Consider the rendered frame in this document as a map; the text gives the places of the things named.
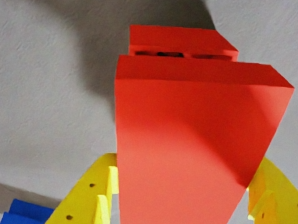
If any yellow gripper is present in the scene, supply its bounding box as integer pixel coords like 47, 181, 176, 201
45, 153, 298, 224

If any green battery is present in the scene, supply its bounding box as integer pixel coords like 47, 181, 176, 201
158, 52, 184, 58

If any red open box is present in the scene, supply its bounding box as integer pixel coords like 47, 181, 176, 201
129, 25, 239, 61

